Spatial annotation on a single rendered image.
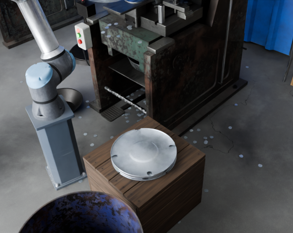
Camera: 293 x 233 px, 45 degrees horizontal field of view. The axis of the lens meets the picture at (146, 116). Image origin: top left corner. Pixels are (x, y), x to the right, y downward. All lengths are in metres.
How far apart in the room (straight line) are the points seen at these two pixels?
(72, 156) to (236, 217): 0.87
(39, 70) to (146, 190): 0.68
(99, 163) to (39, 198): 0.52
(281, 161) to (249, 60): 1.06
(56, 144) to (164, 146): 0.54
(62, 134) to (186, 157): 0.60
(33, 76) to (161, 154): 0.64
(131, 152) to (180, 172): 0.23
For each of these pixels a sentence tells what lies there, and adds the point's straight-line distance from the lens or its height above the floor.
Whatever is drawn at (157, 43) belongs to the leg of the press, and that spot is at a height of 0.64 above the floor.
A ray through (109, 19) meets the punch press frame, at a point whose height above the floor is 0.65.
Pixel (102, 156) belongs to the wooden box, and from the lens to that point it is 1.61.
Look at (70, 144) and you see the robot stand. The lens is 1.82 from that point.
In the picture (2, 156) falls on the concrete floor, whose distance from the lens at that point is 2.28.
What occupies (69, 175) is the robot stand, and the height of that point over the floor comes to 0.06.
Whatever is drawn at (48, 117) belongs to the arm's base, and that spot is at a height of 0.47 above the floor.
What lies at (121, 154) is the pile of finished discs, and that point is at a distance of 1.57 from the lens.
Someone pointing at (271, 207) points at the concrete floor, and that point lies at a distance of 1.92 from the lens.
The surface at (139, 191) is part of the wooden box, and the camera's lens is 1.47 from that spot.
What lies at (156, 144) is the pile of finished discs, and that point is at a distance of 1.60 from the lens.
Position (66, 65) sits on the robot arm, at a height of 0.64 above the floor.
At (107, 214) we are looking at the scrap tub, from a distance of 1.41.
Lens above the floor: 1.51
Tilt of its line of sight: 41 degrees down
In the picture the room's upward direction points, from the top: 3 degrees counter-clockwise
